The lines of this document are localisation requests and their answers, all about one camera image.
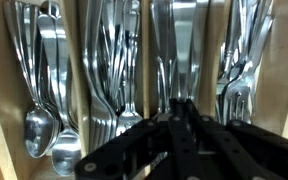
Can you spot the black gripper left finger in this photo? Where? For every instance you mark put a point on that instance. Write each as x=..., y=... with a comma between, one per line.
x=117, y=150

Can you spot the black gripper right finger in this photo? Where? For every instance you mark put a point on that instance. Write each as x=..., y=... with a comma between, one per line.
x=250, y=150

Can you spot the small ornate steel fork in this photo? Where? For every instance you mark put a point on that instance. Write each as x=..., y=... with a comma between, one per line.
x=129, y=116

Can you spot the silver forks pile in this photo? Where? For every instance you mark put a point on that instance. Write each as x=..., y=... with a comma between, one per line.
x=99, y=116

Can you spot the steel spoon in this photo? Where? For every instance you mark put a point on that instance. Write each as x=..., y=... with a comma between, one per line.
x=65, y=153
x=37, y=133

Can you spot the wooden cutlery organizer tray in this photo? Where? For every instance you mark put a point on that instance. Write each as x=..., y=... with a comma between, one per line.
x=0, y=83

